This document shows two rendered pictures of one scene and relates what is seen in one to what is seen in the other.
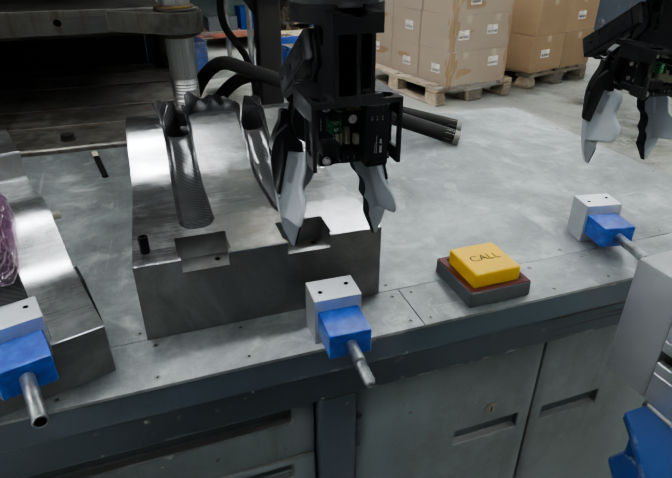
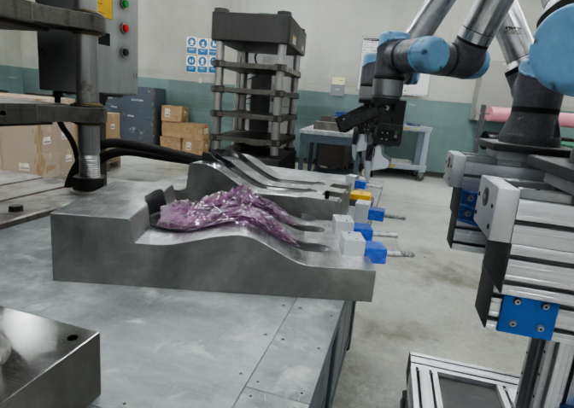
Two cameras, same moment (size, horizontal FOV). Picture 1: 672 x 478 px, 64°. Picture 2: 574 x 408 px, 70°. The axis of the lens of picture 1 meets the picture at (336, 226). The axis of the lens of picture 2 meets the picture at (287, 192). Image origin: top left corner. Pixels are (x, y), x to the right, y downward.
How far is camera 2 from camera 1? 1.01 m
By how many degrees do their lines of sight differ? 54
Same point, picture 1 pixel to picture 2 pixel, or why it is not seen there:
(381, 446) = not seen: hidden behind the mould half
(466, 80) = (53, 173)
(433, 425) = not seen: hidden behind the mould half
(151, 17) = (82, 110)
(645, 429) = (469, 190)
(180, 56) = (96, 137)
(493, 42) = (67, 145)
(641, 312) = (457, 166)
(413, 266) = not seen: hidden behind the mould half
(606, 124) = (362, 144)
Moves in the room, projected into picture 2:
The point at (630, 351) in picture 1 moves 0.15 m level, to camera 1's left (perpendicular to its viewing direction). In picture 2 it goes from (455, 177) to (442, 184)
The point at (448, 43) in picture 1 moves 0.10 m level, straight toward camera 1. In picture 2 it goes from (35, 147) to (38, 148)
